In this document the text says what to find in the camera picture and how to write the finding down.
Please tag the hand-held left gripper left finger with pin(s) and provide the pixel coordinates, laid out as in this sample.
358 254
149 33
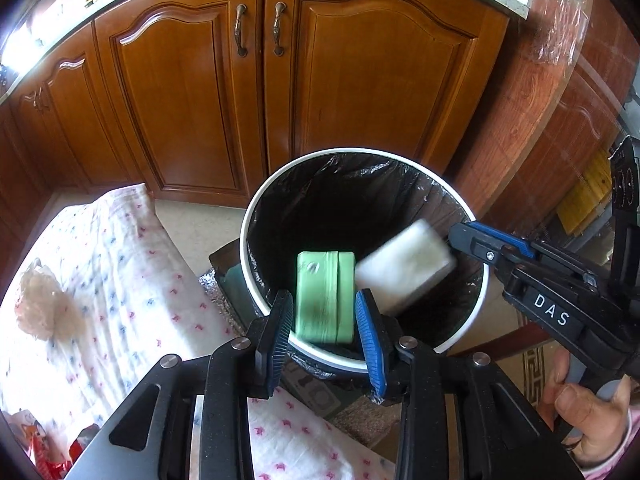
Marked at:
276 345

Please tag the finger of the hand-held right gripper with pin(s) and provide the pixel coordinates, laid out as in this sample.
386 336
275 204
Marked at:
480 250
500 236

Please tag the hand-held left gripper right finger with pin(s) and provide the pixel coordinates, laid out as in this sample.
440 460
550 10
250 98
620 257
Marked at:
369 340

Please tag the white round trash bin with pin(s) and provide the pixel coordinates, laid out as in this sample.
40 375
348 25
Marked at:
330 360

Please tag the white foam block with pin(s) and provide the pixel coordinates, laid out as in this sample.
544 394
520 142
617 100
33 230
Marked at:
400 270

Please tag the white plastic bag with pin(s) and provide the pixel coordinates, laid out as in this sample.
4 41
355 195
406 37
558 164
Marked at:
37 300

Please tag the cartoon printed snack bag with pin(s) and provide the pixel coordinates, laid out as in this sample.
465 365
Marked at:
24 420

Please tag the person's right forearm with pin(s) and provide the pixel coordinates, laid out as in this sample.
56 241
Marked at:
620 467

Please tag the person's right hand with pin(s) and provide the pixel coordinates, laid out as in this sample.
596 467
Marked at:
600 425

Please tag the grey green packet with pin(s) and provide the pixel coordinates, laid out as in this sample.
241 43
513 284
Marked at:
316 396

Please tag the dark green box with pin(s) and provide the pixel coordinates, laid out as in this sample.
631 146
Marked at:
230 280

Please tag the brown wooden bar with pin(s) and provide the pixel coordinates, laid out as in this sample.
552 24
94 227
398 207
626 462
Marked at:
500 337

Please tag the yellow box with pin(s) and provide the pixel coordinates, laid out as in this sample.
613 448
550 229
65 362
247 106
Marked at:
585 195

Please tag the patterned floor rug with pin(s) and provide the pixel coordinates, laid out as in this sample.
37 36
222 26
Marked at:
537 375

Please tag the round glass table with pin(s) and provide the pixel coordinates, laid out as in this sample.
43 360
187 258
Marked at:
530 110

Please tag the black bin liner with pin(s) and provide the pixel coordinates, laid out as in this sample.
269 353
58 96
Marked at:
325 200

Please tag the white printed cloth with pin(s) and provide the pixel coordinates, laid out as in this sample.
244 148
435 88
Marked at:
125 285

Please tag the wooden cabinet door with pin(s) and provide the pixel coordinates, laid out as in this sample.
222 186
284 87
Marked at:
85 120
175 100
20 185
380 85

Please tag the red snack packet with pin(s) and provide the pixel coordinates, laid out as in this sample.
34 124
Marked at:
75 447

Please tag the wooden kitchen cabinet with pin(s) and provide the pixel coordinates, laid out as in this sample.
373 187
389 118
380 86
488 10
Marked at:
510 5

